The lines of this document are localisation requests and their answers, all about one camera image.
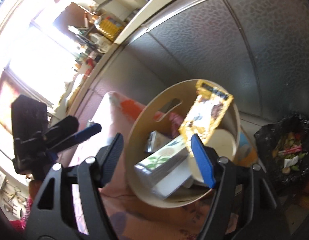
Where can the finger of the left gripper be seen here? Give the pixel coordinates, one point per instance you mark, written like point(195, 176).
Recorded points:
point(78, 137)

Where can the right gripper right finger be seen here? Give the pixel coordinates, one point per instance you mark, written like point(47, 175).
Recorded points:
point(219, 173)

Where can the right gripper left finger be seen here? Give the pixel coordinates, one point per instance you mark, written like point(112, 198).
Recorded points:
point(94, 173)

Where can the pink paper cup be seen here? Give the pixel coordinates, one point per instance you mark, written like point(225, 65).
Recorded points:
point(204, 156)

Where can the dark red snack packet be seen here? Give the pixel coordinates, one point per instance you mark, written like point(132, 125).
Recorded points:
point(176, 120)

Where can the yellow snack packet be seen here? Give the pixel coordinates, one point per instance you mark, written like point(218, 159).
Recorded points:
point(206, 113)

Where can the tan round trash bin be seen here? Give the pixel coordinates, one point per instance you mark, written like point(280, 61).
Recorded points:
point(152, 131)

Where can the dark kitchen cabinets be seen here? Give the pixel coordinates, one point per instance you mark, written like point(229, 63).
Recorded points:
point(258, 50)

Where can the green leaf tissue box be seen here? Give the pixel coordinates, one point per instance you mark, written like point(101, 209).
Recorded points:
point(158, 165)

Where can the black garbage bag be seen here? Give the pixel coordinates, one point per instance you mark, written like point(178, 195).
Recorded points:
point(283, 148)

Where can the white plastic jug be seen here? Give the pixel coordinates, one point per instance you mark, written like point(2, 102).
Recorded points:
point(102, 43)

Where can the yellow cooking oil bottle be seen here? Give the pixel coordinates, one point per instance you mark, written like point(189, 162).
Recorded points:
point(110, 28)

